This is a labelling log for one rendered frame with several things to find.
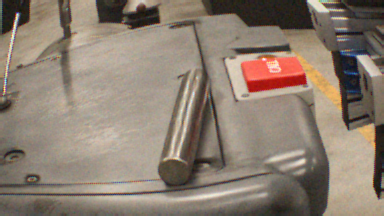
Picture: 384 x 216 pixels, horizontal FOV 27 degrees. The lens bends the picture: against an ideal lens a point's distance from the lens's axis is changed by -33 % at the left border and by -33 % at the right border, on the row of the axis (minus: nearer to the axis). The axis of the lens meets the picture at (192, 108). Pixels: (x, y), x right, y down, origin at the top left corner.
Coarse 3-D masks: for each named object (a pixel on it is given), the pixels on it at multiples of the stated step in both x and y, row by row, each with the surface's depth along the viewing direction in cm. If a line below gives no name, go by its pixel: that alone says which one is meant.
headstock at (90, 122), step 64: (64, 64) 115; (128, 64) 107; (192, 64) 102; (0, 128) 95; (64, 128) 91; (128, 128) 88; (256, 128) 84; (0, 192) 75; (64, 192) 75; (128, 192) 74; (192, 192) 73; (256, 192) 72; (320, 192) 77
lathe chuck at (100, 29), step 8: (96, 24) 142; (104, 24) 142; (112, 24) 142; (120, 24) 143; (72, 32) 141; (80, 32) 138; (88, 32) 137; (96, 32) 137; (104, 32) 136; (112, 32) 137; (120, 32) 138; (56, 40) 142; (72, 40) 135; (48, 48) 140; (56, 48) 135; (40, 56) 140
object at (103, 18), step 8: (96, 0) 251; (104, 0) 250; (112, 0) 245; (120, 0) 246; (96, 8) 252; (104, 8) 252; (112, 8) 252; (120, 8) 252; (104, 16) 253; (112, 16) 253; (120, 16) 253
